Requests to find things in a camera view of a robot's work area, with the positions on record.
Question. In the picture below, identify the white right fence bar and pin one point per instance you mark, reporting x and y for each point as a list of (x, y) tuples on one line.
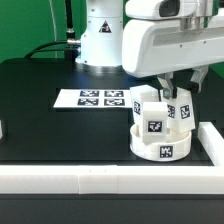
[(213, 142)]

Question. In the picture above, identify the white object at left edge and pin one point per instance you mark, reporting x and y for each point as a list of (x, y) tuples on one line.
[(1, 133)]

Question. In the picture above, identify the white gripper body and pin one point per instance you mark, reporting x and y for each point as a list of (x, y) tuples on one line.
[(152, 48)]

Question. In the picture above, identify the white marker sheet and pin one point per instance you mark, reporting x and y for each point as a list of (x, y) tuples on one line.
[(93, 98)]

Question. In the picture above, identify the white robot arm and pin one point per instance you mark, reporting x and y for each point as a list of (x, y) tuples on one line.
[(101, 43)]

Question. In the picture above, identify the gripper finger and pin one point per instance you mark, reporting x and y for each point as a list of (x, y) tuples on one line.
[(196, 81), (169, 90)]

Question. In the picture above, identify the white front fence bar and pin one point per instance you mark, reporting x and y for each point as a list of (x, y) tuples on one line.
[(35, 179)]

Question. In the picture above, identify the white fence bar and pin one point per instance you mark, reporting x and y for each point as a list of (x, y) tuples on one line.
[(35, 179), (213, 142)]

